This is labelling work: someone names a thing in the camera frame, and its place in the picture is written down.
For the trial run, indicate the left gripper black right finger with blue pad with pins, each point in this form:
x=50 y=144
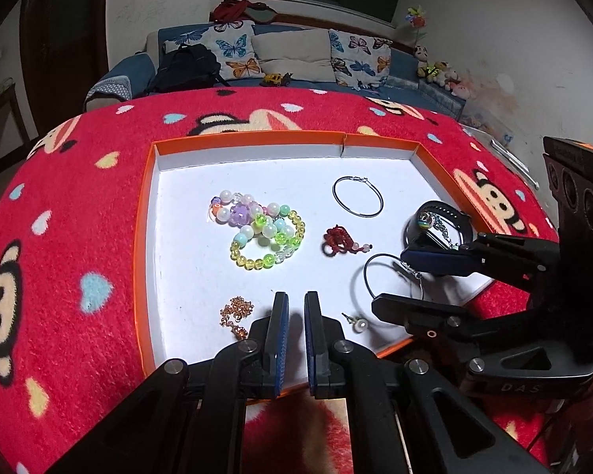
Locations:
x=318 y=361

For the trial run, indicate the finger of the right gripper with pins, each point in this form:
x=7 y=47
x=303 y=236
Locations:
x=448 y=322
x=489 y=254

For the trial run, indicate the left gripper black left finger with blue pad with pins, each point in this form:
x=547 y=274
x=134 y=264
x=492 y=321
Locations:
x=275 y=345

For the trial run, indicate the pearl earring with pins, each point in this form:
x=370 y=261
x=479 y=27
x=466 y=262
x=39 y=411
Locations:
x=358 y=324

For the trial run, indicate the black smart watch band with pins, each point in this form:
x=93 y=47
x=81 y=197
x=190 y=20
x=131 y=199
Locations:
x=437 y=224

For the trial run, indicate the orange white tray box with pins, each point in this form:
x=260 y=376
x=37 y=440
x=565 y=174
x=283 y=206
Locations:
x=253 y=214

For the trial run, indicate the thin silver bangle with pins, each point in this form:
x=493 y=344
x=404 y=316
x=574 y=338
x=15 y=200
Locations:
x=358 y=196

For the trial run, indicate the plush toys pile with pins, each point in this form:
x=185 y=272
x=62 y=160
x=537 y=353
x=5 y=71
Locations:
x=440 y=74

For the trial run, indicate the right butterfly pillow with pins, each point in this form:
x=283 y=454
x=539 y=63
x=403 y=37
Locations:
x=359 y=62

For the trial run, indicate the butterfly pillow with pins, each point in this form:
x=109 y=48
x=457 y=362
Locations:
x=359 y=62
x=230 y=43

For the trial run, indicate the yellow toy on sofa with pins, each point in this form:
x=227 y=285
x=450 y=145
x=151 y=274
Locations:
x=276 y=80

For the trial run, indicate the colourful toy flower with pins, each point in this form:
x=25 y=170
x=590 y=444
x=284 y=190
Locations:
x=415 y=16

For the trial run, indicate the beige cushion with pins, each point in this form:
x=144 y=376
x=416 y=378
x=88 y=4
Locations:
x=304 y=55

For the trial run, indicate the black backpack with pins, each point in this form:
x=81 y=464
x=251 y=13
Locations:
x=190 y=67

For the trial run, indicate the blue sofa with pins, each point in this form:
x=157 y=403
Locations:
x=130 y=77

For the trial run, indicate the left butterfly pillow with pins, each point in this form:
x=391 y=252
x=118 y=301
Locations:
x=230 y=43

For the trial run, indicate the red clothing on sofa back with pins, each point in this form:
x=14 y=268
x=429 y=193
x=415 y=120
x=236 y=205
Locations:
x=229 y=11

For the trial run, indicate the dark wooden door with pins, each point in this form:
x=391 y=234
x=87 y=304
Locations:
x=63 y=52

